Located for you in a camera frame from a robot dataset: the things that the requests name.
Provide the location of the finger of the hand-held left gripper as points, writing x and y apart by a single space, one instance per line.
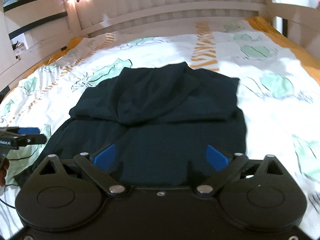
31 138

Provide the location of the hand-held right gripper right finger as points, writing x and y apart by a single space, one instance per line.
217 156

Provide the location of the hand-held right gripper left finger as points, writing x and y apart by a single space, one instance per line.
105 155

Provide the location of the dark navy hoodie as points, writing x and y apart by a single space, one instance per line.
160 120

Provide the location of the person's left hand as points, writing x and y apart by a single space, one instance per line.
3 171

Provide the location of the white leaf-print duvet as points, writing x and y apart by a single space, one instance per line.
270 115

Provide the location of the white wooden bed frame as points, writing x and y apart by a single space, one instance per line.
170 2

